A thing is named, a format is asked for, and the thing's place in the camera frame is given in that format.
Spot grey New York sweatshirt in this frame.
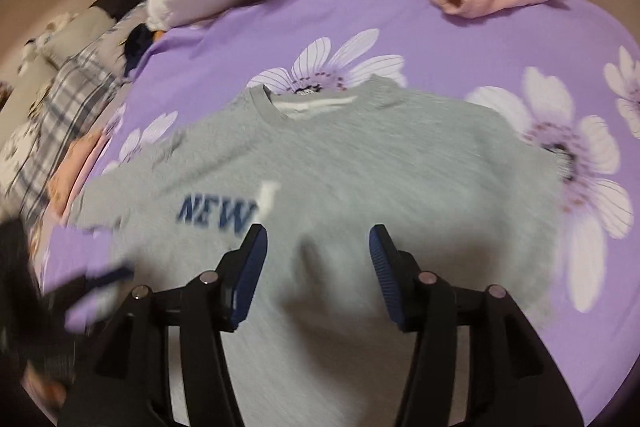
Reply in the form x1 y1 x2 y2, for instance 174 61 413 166
68 77 562 426

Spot orange pink folded clothes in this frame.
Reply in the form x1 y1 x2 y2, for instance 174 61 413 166
47 129 107 222

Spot plaid folded cloth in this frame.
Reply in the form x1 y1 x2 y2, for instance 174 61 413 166
1 51 125 230

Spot grey pillow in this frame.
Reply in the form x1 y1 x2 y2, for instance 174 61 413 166
40 6 115 69

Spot dark navy garment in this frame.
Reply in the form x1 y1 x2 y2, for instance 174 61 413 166
122 24 163 77

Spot purple floral bed cover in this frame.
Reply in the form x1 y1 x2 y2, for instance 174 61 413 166
42 0 639 421

